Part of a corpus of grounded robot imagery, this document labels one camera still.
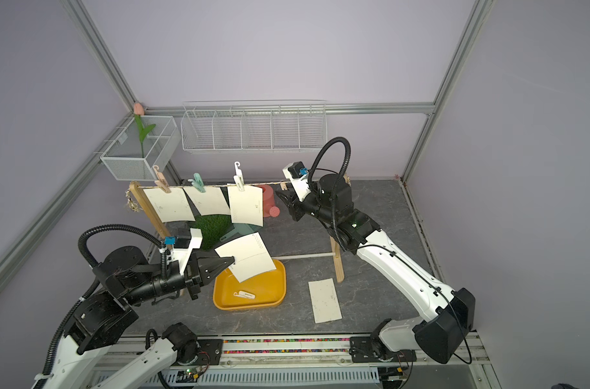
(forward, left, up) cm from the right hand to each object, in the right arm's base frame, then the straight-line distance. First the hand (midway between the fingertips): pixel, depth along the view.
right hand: (280, 187), depth 66 cm
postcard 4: (-18, -14, -39) cm, 45 cm away
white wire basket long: (+42, +14, -8) cm, 45 cm away
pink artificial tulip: (+33, +54, -4) cm, 63 cm away
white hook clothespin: (-17, +15, -35) cm, 42 cm away
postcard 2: (-3, +19, -2) cm, 20 cm away
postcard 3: (-20, +6, -3) cm, 21 cm away
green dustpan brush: (+11, +19, -38) cm, 44 cm away
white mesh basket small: (+15, +51, -2) cm, 54 cm away
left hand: (-21, +10, -2) cm, 23 cm away
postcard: (-5, +29, -2) cm, 30 cm away
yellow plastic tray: (-16, +7, -34) cm, 39 cm away
